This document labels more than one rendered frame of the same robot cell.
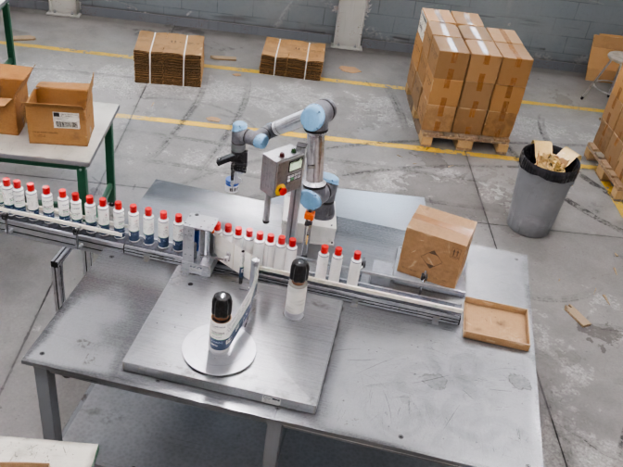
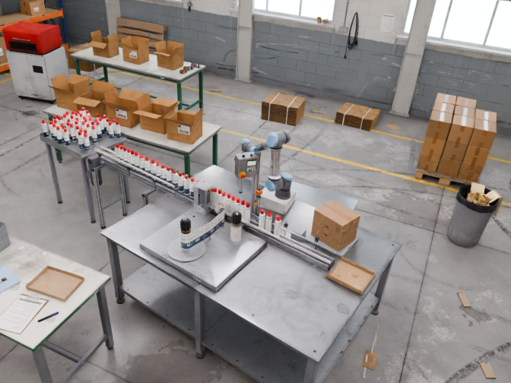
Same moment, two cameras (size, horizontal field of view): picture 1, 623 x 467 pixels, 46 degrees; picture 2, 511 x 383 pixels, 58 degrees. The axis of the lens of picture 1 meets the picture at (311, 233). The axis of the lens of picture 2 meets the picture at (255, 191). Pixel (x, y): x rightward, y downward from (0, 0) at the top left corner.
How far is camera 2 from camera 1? 1.46 m
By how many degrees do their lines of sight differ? 22
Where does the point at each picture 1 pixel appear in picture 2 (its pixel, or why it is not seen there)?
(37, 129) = (170, 132)
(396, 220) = not seen: hidden behind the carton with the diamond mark
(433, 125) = (423, 166)
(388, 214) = not seen: hidden behind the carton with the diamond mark
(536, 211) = (463, 229)
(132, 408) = (162, 275)
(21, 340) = not seen: hidden behind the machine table
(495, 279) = (370, 252)
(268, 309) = (223, 236)
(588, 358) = (455, 326)
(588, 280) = (487, 280)
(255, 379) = (194, 267)
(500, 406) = (321, 317)
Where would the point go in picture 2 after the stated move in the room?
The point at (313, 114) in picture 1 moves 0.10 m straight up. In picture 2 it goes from (271, 137) to (272, 127)
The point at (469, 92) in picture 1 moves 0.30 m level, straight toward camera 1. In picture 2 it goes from (449, 147) to (441, 155)
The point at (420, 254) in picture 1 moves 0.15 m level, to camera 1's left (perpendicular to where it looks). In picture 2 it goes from (321, 226) to (304, 220)
